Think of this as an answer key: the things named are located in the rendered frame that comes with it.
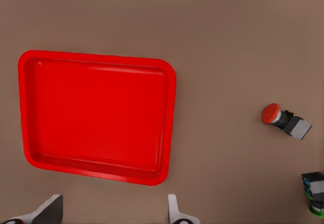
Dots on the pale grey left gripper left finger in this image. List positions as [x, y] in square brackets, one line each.
[48, 211]

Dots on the red push-button switch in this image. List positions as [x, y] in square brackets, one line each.
[272, 113]

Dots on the red rectangular tray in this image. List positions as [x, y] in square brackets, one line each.
[96, 117]

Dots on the green push-button switch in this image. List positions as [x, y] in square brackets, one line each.
[315, 191]

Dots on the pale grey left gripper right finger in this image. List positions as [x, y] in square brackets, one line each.
[174, 211]

